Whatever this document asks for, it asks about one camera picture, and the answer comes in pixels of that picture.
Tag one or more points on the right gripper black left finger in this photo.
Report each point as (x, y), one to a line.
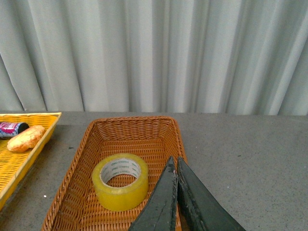
(159, 213)

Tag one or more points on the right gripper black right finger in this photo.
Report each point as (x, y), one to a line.
(199, 207)

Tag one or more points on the yellow packing tape roll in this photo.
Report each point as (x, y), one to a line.
(126, 197)

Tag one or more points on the brown wicker basket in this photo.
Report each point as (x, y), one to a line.
(75, 206)

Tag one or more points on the yellow woven basket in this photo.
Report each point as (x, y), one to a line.
(14, 166)

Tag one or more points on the toy bread croissant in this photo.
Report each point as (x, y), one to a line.
(26, 140)

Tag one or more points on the grey-white curtain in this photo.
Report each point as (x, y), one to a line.
(241, 57)

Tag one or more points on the small pink drink can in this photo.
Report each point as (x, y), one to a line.
(10, 129)

